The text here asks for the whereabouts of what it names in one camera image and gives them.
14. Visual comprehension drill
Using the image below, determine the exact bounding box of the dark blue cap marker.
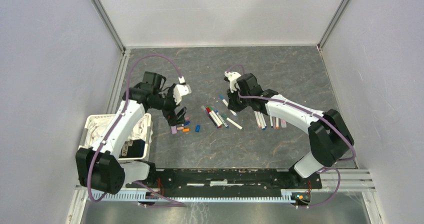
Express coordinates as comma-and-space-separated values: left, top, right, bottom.
258, 112, 267, 131

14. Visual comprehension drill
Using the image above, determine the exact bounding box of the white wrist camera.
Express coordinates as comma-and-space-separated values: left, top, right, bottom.
224, 71, 242, 93
172, 84, 192, 106

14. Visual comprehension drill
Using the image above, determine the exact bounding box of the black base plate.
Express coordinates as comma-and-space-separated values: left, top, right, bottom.
142, 168, 323, 198

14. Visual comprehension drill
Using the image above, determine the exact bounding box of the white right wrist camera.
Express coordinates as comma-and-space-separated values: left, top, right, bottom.
224, 71, 242, 93

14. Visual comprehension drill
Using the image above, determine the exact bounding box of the orange cap marker pen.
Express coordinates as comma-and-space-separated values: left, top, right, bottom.
275, 117, 280, 130

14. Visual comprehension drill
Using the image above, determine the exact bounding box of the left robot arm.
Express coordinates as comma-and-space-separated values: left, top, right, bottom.
75, 71, 192, 194

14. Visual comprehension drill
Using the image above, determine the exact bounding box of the red cap marker pen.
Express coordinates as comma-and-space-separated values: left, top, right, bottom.
206, 107, 222, 128

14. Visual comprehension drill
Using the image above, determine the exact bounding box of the white plastic basket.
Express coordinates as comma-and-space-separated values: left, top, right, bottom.
75, 113, 153, 164

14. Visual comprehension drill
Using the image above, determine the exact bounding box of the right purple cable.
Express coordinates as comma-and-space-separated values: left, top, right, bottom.
225, 64, 357, 209

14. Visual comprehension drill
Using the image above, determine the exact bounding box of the green white marker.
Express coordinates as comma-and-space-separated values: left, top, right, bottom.
221, 114, 243, 130

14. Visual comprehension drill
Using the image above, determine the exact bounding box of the green cap marker pen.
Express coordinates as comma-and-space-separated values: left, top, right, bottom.
209, 106, 225, 128

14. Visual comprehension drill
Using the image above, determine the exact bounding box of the black item in basket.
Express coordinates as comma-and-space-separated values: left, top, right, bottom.
119, 139, 146, 159

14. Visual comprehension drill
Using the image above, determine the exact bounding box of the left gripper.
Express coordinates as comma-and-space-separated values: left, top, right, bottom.
150, 84, 188, 127

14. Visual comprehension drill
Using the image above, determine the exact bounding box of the white cloth in basket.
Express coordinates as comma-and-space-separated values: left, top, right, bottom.
79, 113, 153, 151

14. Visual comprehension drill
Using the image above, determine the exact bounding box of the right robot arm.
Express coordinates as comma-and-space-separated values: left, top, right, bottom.
224, 71, 356, 188

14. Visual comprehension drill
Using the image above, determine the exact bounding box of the white cable duct strip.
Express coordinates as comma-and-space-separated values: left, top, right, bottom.
86, 190, 294, 204

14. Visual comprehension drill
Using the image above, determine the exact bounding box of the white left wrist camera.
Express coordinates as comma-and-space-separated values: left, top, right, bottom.
172, 84, 192, 106

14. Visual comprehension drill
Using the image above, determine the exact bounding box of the purple grey marker pen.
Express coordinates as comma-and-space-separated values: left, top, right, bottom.
201, 105, 221, 129

